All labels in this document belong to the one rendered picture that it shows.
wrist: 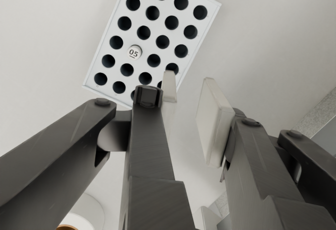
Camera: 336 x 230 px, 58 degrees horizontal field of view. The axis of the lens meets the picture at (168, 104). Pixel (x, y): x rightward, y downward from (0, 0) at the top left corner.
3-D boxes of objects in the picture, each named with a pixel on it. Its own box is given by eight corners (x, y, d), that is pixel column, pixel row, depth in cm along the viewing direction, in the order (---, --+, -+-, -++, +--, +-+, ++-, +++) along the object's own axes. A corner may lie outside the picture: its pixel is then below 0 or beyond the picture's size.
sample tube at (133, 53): (141, 55, 31) (136, 63, 27) (130, 50, 31) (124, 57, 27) (146, 44, 31) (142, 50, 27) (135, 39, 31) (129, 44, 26)
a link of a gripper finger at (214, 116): (220, 108, 14) (236, 111, 14) (203, 76, 20) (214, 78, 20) (205, 167, 14) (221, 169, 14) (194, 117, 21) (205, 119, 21)
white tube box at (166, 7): (162, 111, 33) (160, 123, 30) (91, 78, 32) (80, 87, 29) (216, 4, 30) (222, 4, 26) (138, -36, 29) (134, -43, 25)
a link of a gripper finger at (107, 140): (151, 161, 12) (79, 149, 12) (156, 119, 17) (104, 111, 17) (157, 128, 12) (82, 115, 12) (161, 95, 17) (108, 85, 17)
